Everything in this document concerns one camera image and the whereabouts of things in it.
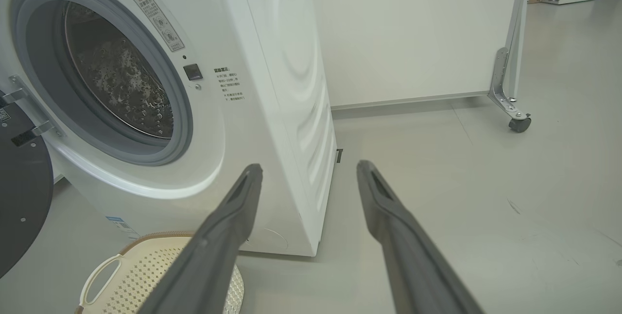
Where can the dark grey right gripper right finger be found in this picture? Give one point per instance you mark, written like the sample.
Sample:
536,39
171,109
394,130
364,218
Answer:
418,270

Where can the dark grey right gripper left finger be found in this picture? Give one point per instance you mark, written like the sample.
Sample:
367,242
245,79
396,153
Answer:
209,265

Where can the round black glass washer door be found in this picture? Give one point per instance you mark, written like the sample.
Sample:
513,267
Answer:
24,197

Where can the cream perforated laundry basket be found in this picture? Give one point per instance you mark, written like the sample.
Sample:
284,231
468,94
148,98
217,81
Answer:
141,270

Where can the white front-load washing machine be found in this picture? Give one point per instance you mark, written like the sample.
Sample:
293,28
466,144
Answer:
272,110

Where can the metal washer door hinge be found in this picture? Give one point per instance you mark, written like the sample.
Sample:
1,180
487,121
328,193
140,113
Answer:
34,110

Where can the blue energy label sticker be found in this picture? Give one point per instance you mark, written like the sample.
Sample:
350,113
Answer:
121,226

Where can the black text instruction sticker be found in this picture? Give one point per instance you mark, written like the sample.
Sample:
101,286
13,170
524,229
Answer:
229,83

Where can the metal partition leg with caster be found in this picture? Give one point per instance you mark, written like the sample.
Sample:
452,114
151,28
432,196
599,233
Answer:
510,61

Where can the white partition board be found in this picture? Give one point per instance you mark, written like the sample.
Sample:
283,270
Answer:
413,32

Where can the grey warning sticker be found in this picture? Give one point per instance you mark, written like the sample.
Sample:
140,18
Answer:
156,18

